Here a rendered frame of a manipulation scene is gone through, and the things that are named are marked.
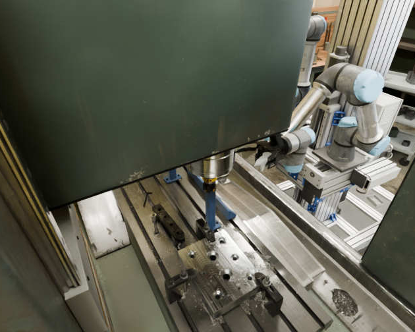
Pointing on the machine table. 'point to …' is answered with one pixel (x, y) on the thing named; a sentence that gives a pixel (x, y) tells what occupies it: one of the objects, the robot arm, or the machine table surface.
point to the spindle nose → (213, 165)
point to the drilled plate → (207, 297)
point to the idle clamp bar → (178, 236)
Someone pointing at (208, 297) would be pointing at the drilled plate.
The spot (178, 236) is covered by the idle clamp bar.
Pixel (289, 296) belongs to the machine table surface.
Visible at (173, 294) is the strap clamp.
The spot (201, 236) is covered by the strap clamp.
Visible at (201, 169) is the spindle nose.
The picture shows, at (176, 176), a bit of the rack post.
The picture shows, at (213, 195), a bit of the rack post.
